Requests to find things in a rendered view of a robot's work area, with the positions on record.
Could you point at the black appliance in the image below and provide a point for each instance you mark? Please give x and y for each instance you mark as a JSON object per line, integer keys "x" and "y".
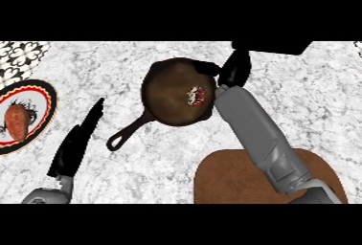
{"x": 270, "y": 47}

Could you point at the orange sweet potato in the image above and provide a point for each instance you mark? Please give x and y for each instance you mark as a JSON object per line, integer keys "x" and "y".
{"x": 16, "y": 122}

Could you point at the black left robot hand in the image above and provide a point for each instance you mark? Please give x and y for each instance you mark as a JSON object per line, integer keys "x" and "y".
{"x": 72, "y": 146}

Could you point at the brown wooden cutting board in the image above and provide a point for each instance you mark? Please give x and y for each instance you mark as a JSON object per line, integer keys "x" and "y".
{"x": 230, "y": 182}

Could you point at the black and white patterned placemat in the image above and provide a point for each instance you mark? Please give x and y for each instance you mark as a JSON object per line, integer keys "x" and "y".
{"x": 18, "y": 57}

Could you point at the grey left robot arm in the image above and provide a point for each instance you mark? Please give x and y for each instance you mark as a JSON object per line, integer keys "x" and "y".
{"x": 50, "y": 194}

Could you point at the white plate with red rim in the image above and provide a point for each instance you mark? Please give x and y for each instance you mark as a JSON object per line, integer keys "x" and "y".
{"x": 33, "y": 95}

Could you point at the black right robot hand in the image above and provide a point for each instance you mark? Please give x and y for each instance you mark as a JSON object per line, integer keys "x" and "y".
{"x": 235, "y": 68}

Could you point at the dark cast iron pan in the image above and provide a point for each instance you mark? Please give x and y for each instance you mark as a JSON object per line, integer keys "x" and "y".
{"x": 171, "y": 92}

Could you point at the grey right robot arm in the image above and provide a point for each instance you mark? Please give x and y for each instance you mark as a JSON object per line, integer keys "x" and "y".
{"x": 263, "y": 137}

